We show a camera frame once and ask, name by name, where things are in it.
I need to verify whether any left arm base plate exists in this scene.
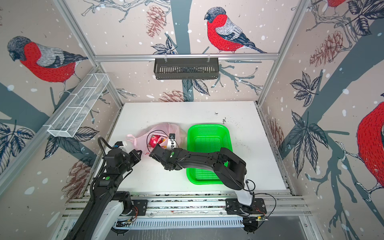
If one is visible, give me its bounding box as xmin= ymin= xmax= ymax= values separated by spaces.
xmin=121 ymin=200 xmax=148 ymax=217

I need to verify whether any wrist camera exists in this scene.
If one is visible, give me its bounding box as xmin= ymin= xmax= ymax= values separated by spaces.
xmin=113 ymin=141 xmax=127 ymax=152
xmin=167 ymin=134 xmax=176 ymax=150

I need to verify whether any red fruit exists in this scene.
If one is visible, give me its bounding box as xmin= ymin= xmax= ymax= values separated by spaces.
xmin=149 ymin=135 xmax=165 ymax=148

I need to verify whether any green plastic perforated basket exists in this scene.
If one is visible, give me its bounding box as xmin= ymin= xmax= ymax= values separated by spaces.
xmin=186 ymin=124 xmax=232 ymax=185

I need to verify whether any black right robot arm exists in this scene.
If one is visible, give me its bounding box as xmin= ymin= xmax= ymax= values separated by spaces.
xmin=149 ymin=145 xmax=254 ymax=209

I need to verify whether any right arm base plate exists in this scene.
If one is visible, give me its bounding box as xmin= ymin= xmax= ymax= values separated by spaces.
xmin=225 ymin=198 xmax=267 ymax=217

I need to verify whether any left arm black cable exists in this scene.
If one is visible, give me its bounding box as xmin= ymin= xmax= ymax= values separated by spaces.
xmin=97 ymin=136 xmax=116 ymax=157

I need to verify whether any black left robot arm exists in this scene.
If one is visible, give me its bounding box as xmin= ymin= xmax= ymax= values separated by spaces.
xmin=65 ymin=148 xmax=145 ymax=240

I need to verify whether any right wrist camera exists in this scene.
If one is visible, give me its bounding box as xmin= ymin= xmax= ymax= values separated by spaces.
xmin=167 ymin=134 xmax=176 ymax=150

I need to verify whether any black hanging wall basket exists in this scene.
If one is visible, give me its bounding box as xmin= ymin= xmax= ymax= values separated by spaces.
xmin=154 ymin=58 xmax=220 ymax=80

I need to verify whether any aluminium mounting rail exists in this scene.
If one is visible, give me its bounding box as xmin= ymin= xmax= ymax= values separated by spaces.
xmin=61 ymin=191 xmax=313 ymax=230

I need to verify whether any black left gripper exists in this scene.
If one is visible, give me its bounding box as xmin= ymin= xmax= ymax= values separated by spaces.
xmin=118 ymin=148 xmax=142 ymax=175

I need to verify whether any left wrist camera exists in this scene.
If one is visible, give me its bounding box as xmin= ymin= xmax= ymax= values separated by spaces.
xmin=113 ymin=141 xmax=127 ymax=152

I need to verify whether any pink plastic bag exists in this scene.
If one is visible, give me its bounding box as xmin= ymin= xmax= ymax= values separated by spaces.
xmin=126 ymin=123 xmax=187 ymax=156

